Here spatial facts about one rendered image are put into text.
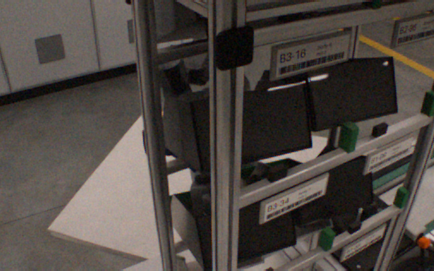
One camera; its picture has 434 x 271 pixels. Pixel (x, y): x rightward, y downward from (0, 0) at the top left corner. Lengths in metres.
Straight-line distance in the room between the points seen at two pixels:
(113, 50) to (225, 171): 3.56
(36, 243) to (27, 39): 1.81
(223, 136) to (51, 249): 2.16
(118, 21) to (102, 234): 2.79
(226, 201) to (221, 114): 0.09
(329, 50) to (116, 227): 0.98
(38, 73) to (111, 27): 0.74
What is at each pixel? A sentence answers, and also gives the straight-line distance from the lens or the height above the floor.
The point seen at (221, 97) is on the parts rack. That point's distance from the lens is 0.33.
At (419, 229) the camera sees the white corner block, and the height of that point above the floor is 0.99.
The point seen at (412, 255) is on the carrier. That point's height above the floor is 0.97.
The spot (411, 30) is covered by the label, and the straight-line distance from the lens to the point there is 0.46.
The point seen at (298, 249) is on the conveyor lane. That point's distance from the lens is 1.08.
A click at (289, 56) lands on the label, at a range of 0.35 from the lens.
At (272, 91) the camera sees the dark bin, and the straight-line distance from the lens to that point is 0.46.
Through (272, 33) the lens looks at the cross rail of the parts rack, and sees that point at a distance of 0.34.
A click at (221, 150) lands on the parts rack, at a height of 1.54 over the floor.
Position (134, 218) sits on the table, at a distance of 1.27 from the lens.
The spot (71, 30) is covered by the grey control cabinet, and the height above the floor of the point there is 0.54.
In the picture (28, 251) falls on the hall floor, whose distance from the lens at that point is 2.50.
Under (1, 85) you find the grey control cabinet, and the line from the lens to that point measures 3.85.
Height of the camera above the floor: 1.74
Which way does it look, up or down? 34 degrees down
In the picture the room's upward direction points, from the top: straight up
